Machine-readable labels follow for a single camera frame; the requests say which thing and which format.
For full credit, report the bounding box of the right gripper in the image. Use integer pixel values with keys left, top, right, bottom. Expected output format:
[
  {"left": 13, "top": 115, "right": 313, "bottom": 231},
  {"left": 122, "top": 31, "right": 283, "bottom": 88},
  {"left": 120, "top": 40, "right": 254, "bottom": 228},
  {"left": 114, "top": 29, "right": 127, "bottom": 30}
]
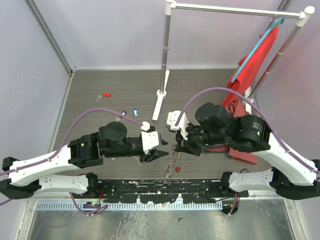
[{"left": 174, "top": 120, "right": 228, "bottom": 157}]

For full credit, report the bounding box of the metal disc keyring organizer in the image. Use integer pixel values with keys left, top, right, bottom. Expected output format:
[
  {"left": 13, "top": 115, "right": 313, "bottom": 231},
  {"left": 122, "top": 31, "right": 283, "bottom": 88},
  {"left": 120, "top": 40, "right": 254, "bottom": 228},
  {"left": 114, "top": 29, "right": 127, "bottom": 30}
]
[{"left": 164, "top": 151, "right": 181, "bottom": 178}]

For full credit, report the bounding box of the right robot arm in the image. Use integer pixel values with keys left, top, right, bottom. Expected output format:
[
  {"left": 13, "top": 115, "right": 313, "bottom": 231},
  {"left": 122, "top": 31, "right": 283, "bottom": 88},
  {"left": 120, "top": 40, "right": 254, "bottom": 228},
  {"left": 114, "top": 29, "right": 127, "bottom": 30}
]
[{"left": 166, "top": 102, "right": 320, "bottom": 200}]

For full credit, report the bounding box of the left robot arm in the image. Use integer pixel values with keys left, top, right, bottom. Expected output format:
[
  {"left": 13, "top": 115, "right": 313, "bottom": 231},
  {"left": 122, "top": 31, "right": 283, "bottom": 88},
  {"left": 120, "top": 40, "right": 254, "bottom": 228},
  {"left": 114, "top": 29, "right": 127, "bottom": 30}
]
[{"left": 0, "top": 121, "right": 168, "bottom": 200}]

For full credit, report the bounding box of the blue key tag with key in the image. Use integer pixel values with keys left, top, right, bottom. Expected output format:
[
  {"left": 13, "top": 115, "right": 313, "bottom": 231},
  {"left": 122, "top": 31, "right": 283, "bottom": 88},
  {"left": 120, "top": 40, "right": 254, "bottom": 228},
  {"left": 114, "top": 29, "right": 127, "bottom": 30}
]
[{"left": 133, "top": 108, "right": 139, "bottom": 117}]

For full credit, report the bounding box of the key with black tag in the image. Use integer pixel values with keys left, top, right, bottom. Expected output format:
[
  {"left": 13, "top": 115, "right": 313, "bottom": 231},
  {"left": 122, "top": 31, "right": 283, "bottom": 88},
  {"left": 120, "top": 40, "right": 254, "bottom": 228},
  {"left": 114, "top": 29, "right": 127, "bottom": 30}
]
[{"left": 115, "top": 111, "right": 127, "bottom": 122}]

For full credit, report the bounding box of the key with small red tag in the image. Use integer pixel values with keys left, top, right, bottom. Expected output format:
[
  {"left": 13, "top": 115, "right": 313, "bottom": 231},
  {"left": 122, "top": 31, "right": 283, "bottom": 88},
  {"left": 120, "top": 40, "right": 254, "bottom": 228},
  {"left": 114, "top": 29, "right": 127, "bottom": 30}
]
[{"left": 96, "top": 93, "right": 111, "bottom": 102}]

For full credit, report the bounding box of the red cloth on hanger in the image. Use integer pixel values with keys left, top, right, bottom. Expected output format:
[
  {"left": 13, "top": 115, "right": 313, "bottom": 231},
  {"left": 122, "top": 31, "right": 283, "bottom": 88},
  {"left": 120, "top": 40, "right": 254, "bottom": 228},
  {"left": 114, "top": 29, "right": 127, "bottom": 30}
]
[{"left": 226, "top": 26, "right": 279, "bottom": 95}]

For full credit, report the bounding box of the blue clothes hanger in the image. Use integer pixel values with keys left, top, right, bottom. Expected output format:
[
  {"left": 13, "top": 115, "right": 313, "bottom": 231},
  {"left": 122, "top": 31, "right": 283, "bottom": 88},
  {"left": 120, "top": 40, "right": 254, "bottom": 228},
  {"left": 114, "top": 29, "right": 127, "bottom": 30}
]
[{"left": 231, "top": 17, "right": 284, "bottom": 83}]

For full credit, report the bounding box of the white clothes rack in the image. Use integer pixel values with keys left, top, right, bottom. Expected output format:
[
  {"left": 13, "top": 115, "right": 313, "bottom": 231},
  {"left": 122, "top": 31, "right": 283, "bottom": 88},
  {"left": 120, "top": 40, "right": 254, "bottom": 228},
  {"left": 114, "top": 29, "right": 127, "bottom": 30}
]
[{"left": 149, "top": 0, "right": 316, "bottom": 121}]

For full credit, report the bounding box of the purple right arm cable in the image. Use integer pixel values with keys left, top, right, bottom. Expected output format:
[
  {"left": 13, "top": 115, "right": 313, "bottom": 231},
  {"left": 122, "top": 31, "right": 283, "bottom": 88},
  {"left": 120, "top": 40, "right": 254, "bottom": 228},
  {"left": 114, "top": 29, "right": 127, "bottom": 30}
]
[{"left": 174, "top": 86, "right": 320, "bottom": 216}]

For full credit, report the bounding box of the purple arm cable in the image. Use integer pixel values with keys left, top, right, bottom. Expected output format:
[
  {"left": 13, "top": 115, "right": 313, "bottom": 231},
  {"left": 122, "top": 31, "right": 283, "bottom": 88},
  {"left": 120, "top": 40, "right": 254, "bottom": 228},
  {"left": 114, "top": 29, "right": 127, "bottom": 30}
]
[
  {"left": 174, "top": 86, "right": 320, "bottom": 216},
  {"left": 0, "top": 107, "right": 143, "bottom": 228}
]

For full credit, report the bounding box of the white slotted cable duct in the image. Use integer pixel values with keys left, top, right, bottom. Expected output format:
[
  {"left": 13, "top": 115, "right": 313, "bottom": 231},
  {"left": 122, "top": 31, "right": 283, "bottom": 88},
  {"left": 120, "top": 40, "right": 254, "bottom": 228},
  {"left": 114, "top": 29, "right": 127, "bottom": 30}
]
[{"left": 35, "top": 200, "right": 223, "bottom": 211}]

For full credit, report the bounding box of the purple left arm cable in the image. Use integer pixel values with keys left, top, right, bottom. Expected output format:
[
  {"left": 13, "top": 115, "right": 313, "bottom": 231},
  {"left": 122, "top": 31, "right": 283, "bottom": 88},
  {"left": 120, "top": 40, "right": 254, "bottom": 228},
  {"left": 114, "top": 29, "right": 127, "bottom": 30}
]
[{"left": 0, "top": 107, "right": 143, "bottom": 228}]

